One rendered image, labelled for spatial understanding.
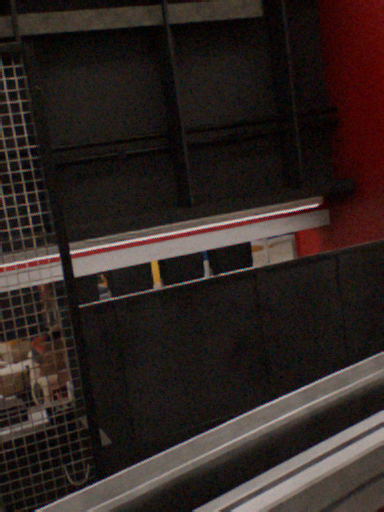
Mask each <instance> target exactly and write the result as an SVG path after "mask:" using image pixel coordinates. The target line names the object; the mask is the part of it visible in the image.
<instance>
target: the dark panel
mask: <svg viewBox="0 0 384 512"><path fill-rule="evenodd" d="M80 309H81V315H82V322H83V328H84V335H85V341H86V348H87V354H88V360H89V366H90V373H91V379H92V386H93V393H94V399H95V406H96V411H97V418H98V424H99V428H100V429H102V430H103V432H104V433H105V434H106V435H107V436H108V438H109V440H110V441H111V442H112V445H113V452H114V456H116V455H120V454H123V453H126V452H131V451H134V450H137V448H141V447H145V446H148V445H152V444H156V443H159V442H162V441H166V439H170V438H173V437H177V436H180V435H184V434H187V433H191V432H195V431H198V429H201V428H205V427H209V426H212V425H216V424H220V423H223V422H226V421H230V420H234V419H236V417H239V416H242V415H244V414H246V413H248V412H250V411H253V410H256V409H258V408H260V407H262V406H265V404H268V403H270V402H272V401H274V400H277V399H279V398H282V397H284V396H286V395H289V394H291V393H294V392H296V390H298V389H301V388H303V387H305V386H308V385H310V384H313V383H315V382H317V381H320V380H322V379H324V378H327V376H329V375H332V374H334V373H336V372H339V371H341V370H344V369H346V368H348V367H351V366H353V365H356V364H358V363H360V361H361V362H363V360H366V359H368V358H370V357H372V356H375V355H378V354H380V353H382V352H384V239H379V240H375V241H369V242H365V243H360V244H355V245H350V246H345V248H340V249H335V250H330V251H325V252H320V253H316V254H310V255H306V256H300V257H296V258H291V259H286V260H281V262H277V263H271V264H267V265H261V266H257V267H252V268H247V269H242V270H238V271H232V272H228V273H223V274H219V275H213V277H209V278H204V279H199V280H194V281H190V282H184V283H180V284H175V285H170V286H165V287H160V288H155V289H150V290H146V292H140V293H136V294H131V295H126V296H121V297H117V298H111V299H107V300H101V301H97V302H92V304H87V305H82V306H80Z"/></svg>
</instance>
